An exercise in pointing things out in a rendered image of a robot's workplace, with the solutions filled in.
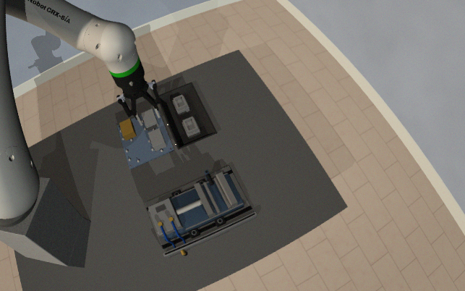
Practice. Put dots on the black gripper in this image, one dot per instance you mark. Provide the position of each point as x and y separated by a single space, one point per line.
140 90

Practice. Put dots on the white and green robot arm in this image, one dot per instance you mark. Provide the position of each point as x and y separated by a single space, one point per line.
19 180

